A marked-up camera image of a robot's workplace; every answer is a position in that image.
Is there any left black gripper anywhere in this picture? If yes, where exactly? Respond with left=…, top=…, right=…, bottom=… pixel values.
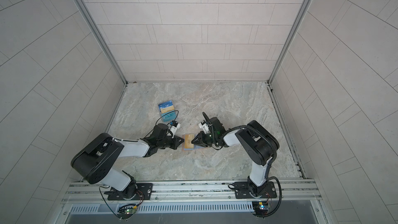
left=157, top=135, right=187, bottom=151

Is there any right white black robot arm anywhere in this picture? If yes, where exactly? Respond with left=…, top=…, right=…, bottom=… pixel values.
left=191, top=118, right=280, bottom=195

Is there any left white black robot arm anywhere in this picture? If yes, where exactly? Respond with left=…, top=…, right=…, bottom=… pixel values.
left=70, top=120, right=184, bottom=192

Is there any teal card on table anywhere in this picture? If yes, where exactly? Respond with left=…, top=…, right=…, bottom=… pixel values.
left=161, top=111, right=178, bottom=123

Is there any gold beige card on table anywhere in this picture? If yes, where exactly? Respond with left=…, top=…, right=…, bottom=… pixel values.
left=160, top=105, right=175, bottom=114

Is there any blue VIP card on table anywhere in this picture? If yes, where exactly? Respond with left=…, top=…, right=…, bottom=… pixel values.
left=158, top=101, right=174, bottom=109

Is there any white ventilation grille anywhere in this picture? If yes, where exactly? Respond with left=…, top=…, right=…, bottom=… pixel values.
left=70, top=201, right=254, bottom=214

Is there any left green circuit board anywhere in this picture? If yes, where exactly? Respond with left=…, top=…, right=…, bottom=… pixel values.
left=118, top=204, right=138, bottom=215

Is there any green circuit board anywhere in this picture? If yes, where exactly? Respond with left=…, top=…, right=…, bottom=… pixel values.
left=118, top=204, right=138, bottom=215
left=252, top=201, right=270, bottom=216

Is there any right green circuit board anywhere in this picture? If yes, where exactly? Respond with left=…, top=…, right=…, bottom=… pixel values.
left=252, top=201, right=270, bottom=216

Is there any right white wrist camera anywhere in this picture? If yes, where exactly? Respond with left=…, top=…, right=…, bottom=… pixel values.
left=199, top=121, right=210, bottom=134

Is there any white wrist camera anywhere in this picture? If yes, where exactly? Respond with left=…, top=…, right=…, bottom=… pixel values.
left=170, top=120, right=180, bottom=137
left=199, top=121, right=210, bottom=134

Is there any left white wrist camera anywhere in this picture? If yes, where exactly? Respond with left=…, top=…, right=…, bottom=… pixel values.
left=170, top=120, right=180, bottom=137

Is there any left black camera cable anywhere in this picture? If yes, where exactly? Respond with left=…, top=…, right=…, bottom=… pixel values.
left=144, top=110, right=180, bottom=139

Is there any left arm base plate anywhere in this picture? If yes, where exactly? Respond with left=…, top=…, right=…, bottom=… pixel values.
left=104, top=183, right=153, bottom=201

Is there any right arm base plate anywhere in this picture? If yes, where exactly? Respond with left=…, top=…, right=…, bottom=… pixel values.
left=229, top=181, right=277, bottom=199

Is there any aluminium mounting rail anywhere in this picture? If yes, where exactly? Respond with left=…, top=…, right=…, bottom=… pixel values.
left=61, top=178, right=322, bottom=204

